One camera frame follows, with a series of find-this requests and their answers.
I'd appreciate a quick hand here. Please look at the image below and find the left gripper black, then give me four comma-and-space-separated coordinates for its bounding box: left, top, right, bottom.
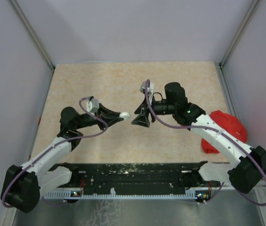
75, 103, 124, 130

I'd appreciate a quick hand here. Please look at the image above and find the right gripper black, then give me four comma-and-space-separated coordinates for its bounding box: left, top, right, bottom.
132, 94, 177, 127

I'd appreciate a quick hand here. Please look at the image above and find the white earbud charging case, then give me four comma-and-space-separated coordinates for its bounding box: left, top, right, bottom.
119, 112, 131, 120

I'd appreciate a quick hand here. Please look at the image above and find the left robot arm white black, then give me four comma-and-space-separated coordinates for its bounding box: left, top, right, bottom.
0, 97, 131, 213

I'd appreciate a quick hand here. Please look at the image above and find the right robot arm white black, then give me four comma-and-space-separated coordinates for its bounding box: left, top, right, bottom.
132, 81, 266, 194

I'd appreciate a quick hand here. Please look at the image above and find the red cloth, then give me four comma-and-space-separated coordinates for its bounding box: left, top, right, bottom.
201, 110, 248, 154

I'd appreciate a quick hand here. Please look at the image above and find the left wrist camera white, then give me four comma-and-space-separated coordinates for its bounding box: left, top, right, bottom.
86, 96, 100, 115

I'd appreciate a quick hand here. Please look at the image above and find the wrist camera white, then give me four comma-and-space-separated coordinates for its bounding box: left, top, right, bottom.
140, 81, 155, 102
86, 96, 100, 115

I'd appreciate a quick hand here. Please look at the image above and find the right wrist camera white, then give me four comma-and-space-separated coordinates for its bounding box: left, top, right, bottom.
140, 81, 155, 102

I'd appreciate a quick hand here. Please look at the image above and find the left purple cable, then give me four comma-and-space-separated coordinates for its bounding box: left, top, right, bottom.
0, 96, 109, 208

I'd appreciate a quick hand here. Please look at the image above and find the purple cable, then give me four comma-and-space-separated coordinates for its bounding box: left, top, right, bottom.
0, 96, 109, 208
144, 79, 266, 207

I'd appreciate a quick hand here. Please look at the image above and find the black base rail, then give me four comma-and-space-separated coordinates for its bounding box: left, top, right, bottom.
62, 162, 208, 195

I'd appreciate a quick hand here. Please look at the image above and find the right aluminium frame post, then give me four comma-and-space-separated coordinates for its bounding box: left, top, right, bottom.
219, 0, 262, 69

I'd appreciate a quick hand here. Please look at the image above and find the aluminium frame post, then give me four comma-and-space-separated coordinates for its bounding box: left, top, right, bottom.
8, 0, 55, 71
219, 0, 262, 69

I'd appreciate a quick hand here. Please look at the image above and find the white cable duct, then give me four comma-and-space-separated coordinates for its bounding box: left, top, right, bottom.
44, 188, 208, 200

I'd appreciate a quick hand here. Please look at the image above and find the left aluminium frame post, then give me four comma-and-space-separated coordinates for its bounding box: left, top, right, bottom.
8, 0, 55, 71

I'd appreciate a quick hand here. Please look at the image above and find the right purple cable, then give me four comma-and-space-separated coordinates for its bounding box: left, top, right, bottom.
144, 79, 266, 207

